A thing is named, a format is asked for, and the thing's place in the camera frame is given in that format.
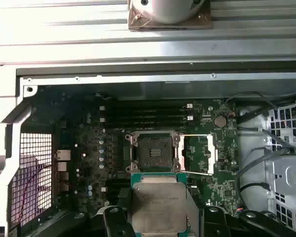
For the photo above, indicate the metal mesh vent grille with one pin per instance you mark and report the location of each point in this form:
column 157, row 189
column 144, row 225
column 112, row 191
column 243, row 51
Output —
column 34, row 148

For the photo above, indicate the silver port block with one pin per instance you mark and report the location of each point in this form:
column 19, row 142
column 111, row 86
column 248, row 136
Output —
column 63, row 154
column 63, row 166

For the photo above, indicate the RAM slot white clips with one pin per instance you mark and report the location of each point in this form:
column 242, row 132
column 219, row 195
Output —
column 143, row 120
column 143, row 107
column 103, row 189

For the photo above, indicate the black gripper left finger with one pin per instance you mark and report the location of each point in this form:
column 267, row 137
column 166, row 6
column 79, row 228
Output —
column 116, row 222

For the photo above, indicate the metal disk bay cage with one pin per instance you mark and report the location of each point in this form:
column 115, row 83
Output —
column 286, row 172

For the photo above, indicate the green motherboard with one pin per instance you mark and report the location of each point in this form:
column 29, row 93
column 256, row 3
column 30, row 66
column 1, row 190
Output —
column 224, row 177

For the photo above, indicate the CPU socket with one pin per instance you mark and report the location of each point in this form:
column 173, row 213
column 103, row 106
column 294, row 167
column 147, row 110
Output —
column 154, row 153

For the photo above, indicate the round coin battery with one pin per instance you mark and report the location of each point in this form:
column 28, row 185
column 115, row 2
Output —
column 220, row 121

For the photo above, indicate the CPU with silver top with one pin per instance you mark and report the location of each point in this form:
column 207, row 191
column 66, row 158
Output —
column 158, row 197

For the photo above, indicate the open PC case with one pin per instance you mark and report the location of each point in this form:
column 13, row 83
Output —
column 162, row 78

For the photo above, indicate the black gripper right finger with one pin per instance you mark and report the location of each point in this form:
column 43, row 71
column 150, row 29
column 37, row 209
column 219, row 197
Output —
column 215, row 222

